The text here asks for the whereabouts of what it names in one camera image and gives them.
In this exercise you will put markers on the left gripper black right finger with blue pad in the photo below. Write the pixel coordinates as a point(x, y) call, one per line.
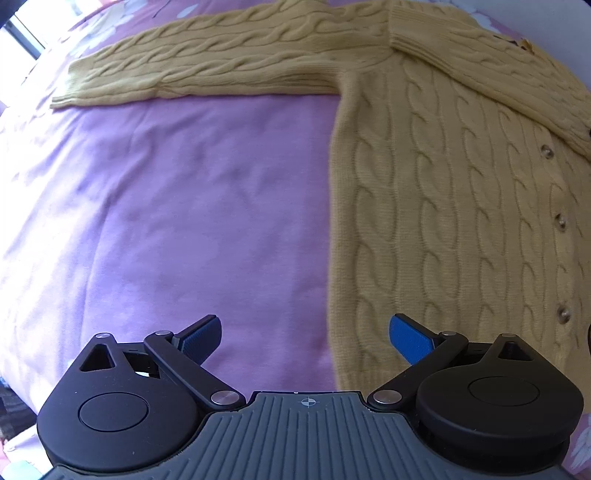
point(412, 340)

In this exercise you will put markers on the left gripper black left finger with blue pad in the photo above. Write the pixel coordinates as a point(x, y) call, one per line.
point(199, 340)

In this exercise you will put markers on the yellow cable-knit cardigan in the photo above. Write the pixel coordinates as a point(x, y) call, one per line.
point(459, 165)

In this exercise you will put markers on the pink printed bed sheet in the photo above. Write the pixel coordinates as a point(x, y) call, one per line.
point(148, 215)

